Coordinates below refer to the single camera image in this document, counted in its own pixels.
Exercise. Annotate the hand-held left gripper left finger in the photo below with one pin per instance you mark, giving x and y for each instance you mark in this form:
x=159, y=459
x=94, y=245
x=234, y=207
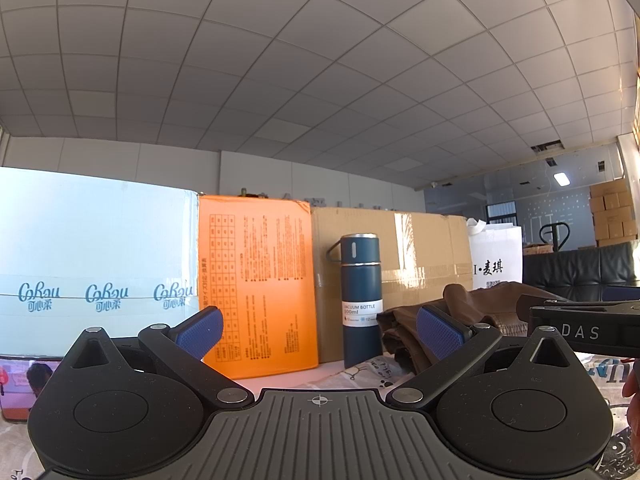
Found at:
x=200, y=332

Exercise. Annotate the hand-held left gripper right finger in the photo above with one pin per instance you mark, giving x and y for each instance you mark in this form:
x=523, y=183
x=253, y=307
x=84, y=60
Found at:
x=440, y=335

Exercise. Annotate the person's right hand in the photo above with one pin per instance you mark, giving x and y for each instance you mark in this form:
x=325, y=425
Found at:
x=633, y=400

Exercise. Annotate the brown garment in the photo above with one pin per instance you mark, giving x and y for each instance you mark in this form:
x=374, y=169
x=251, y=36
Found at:
x=480, y=305

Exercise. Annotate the orange printed box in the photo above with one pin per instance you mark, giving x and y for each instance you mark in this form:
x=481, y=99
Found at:
x=255, y=280

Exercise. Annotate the dark blue vacuum bottle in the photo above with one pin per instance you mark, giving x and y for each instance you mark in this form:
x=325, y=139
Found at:
x=361, y=305

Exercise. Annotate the brown cardboard box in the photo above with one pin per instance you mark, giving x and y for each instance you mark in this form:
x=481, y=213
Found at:
x=425, y=245

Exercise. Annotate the white cartoon printed cloth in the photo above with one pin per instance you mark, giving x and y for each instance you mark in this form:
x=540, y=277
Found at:
x=350, y=374

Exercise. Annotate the white paper bag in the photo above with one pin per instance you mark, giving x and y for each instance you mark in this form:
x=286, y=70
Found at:
x=497, y=255

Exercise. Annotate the pallet jack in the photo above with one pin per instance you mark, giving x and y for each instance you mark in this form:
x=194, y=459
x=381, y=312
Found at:
x=554, y=237

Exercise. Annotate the stack of cardboard boxes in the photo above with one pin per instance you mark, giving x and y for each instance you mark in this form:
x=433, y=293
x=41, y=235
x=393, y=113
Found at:
x=612, y=215

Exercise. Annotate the light blue carton box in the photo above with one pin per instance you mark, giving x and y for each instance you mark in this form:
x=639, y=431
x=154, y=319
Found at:
x=95, y=240

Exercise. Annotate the ceiling light panel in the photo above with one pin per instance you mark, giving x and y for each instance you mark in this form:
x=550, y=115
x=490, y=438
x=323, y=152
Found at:
x=561, y=177

